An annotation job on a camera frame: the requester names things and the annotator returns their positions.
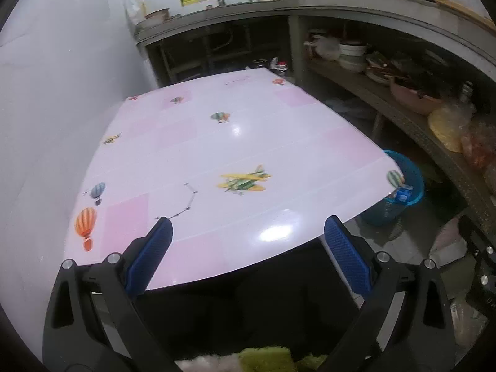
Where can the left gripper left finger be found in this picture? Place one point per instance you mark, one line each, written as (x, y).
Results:
(91, 322)

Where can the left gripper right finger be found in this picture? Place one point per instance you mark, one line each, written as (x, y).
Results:
(404, 322)

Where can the blue toothpaste box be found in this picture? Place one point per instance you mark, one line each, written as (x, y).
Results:
(402, 194)

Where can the blue plastic trash basket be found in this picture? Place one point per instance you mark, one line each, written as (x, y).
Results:
(387, 210)

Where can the grey kitchen counter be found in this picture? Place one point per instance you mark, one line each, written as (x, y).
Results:
(449, 29)

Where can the red food in plastic bag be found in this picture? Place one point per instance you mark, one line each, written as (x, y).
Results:
(478, 143)

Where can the yellow food in plastic bag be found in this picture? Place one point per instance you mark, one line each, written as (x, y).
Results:
(448, 124)

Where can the pink plastic basin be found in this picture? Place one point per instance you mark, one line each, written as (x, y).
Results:
(413, 99)

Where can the stacked white bowls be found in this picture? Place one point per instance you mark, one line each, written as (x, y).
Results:
(352, 56)

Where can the white plastic bag on shelf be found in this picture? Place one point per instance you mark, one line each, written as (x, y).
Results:
(327, 48)

